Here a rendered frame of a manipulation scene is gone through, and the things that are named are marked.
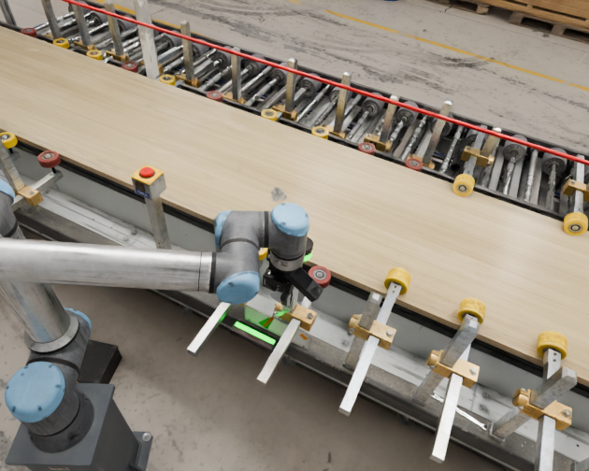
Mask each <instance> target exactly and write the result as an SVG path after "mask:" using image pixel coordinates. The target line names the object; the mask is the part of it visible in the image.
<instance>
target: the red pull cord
mask: <svg viewBox="0 0 589 471"><path fill-rule="evenodd" d="M61 1H64V2H67V3H70V4H73V5H76V6H79V7H85V8H88V9H90V10H93V11H96V12H100V13H103V14H106V15H109V16H111V17H115V18H118V19H121V20H124V21H129V22H132V23H135V24H138V25H141V26H145V27H148V28H151V29H153V30H156V31H159V32H163V33H166V34H169V35H172V36H177V37H180V38H183V39H186V40H189V41H193V42H195V43H198V44H201V45H204V46H208V47H211V48H214V49H216V50H221V51H225V52H228V53H231V54H234V55H236V56H240V57H243V58H246V59H249V60H252V61H255V62H258V63H261V64H266V65H269V66H273V67H276V68H278V69H281V70H284V71H288V72H291V73H294V74H297V75H299V76H303V77H306V78H309V79H314V80H318V81H320V82H323V83H326V84H329V85H332V86H336V87H339V88H341V89H344V90H347V91H351V92H354V93H359V94H361V95H365V96H368V97H371V98H374V99H377V100H381V101H383V102H386V103H389V104H392V105H395V106H399V107H403V108H406V109H409V110H413V111H416V112H419V113H422V114H424V115H428V116H431V117H434V118H437V119H440V120H444V121H448V122H451V123H454V124H457V125H461V126H464V127H466V128H469V129H472V130H476V131H479V132H482V133H485V134H487V135H491V136H496V137H499V138H502V139H506V140H508V141H511V142H514V143H517V144H520V145H524V146H527V147H529V148H532V149H535V150H541V151H544V152H547V153H550V154H553V155H556V156H559V157H562V158H565V159H569V160H571V161H574V162H577V163H580V164H586V165H589V161H586V160H584V159H581V158H578V157H575V156H571V155H568V154H565V153H563V152H559V151H556V150H551V149H548V148H544V147H542V146H539V145H536V144H532V143H529V142H526V141H523V140H521V139H517V138H514V137H511V136H506V135H502V134H500V133H497V132H494V131H490V130H487V129H484V128H481V127H479V126H475V125H472V124H469V123H466V122H462V121H458V120H455V119H452V118H448V117H445V116H442V115H439V114H437V113H433V112H430V111H427V110H424V109H420V108H417V107H413V106H410V105H406V104H403V103H400V102H397V101H394V100H391V99H388V98H385V97H382V96H378V95H376V94H373V93H368V92H364V91H361V90H358V89H355V88H352V87H349V86H346V85H343V84H340V83H336V82H334V81H331V80H328V79H324V78H319V77H316V76H313V75H310V74H307V73H304V72H301V71H298V70H294V69H292V68H289V67H286V66H282V65H279V64H274V63H271V62H268V61H265V60H262V59H259V58H255V57H252V56H250V55H247V54H244V53H240V52H237V51H234V50H229V49H226V48H223V47H220V46H217V45H213V44H210V43H208V42H205V41H202V40H198V39H195V38H192V37H189V36H184V35H181V34H178V33H175V32H171V31H168V30H166V29H163V28H160V27H156V26H153V25H150V24H147V23H144V22H141V21H136V20H133V19H129V18H126V17H124V16H121V15H117V14H114V13H111V12H108V11H105V10H102V9H99V8H96V7H91V6H87V5H84V4H82V3H79V2H75V1H72V0H61Z"/></svg>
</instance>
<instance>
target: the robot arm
mask: <svg viewBox="0 0 589 471"><path fill-rule="evenodd" d="M14 198H15V193H14V191H13V189H12V188H11V187H10V186H9V185H8V184H7V183H6V182H5V181H3V180H1V179H0V294H1V296H2V297H3V299H4V300H5V301H6V303H7V305H8V306H9V307H10V309H11V310H12V312H13V313H14V314H15V316H16V317H17V319H18V320H19V321H20V323H21V324H22V326H23V328H24V329H25V330H24V335H23V338H24V342H25V344H26V345H27V347H28V348H29V349H30V355H29V357H28V360H27V363H26V365H25V366H24V367H22V368H21V369H19V370H18V371H17V372H16V373H15V374H14V375H13V376H12V377H11V379H10V380H9V382H8V384H7V388H6V390H5V402H6V405H7V407H8V409H9V411H10V413H11V414H12V415H13V416H14V417H15V418H16V419H18V420H19V421H20V422H21V423H22V424H24V425H25V426H26V427H27V428H28V435H29V437H30V440H31V441H32V443H33V444H34V445H35V446H36V447H37V448H38V449H40V450H43V451H45V452H60V451H64V450H68V449H70V448H72V447H74V446H75V445H77V444H78V443H79V442H80V440H81V439H82V438H83V437H85V436H86V435H87V433H88V432H89V430H90V429H91V426H92V424H93V418H94V409H93V404H92V402H91V400H90V399H89V398H88V396H87V395H85V394H84V393H82V392H79V391H75V387H76V383H77V380H78V376H79V371H80V368H81V364H82V360H83V357H84V353H85V350H86V347H87V343H88V340H89V337H90V334H91V322H90V320H89V318H88V317H87V316H86V315H85V314H83V313H82V312H80V311H78V310H77V311H73V308H67V307H63V306H62V304H61V302H60V300H59V299H58V297H57V295H56V293H55V291H54V289H53V288H52V287H51V285H50V284H51V283H55V284H72V285H89V286H106V287H123V288H139V289H155V290H172V291H189V292H205V293H216V295H217V297H218V298H219V299H220V300H221V301H222V302H224V303H227V304H230V305H238V304H243V303H247V302H249V301H251V300H252V299H253V298H254V297H255V296H256V295H257V293H258V292H259V284H260V279H261V277H260V273H259V248H269V249H270V253H269V254H268V255H267V257H266V260H267V261H269V267H268V268H267V269H266V271H265V273H264V274H263V287H266V288H268V289H269V290H271V291H273V292H275V291H278V292H277V293H271V294H270V296H271V298H273V299H274V300H276V301H277V302H279V303H281V304H282V306H283V307H288V306H289V305H290V304H291V303H292V301H293V298H294V296H295V291H296V289H298V290H299V291H300V292H301V293H303V294H304V295H305V296H306V297H307V298H308V299H309V300H310V302H314V301H316V300H318V299H319V297H320V295H321V294H322V292H323V288H322V287H321V286H320V285H319V284H318V283H317V282H316V281H315V280H314V279H313V278H312V277H311V276H310V275H309V274H308V273H307V272H306V271H305V270H304V269H303V268H302V267H300V266H301V265H302V264H303V263H304V259H305V252H306V244H307V237H308V232H309V215H308V213H307V211H306V210H305V209H304V208H302V207H301V206H299V205H297V204H293V203H282V204H279V205H277V206H275V207H274V208H273V209H272V211H237V210H230V211H222V212H220V213H219V215H218V217H217V220H216V228H215V244H216V247H217V248H219V249H220V252H212V251H211V252H198V251H186V250H161V249H148V248H135V247H123V246H110V245H97V244H84V243H72V242H59V241H47V240H34V239H26V238H25V237H24V235H23V233H22V230H21V228H20V227H19V225H18V221H17V219H16V217H15V215H14V214H13V212H12V210H11V205H12V204H13V203H14V201H15V199H14ZM268 269H269V270H268ZM267 270H268V271H267ZM265 280H266V284H265Z"/></svg>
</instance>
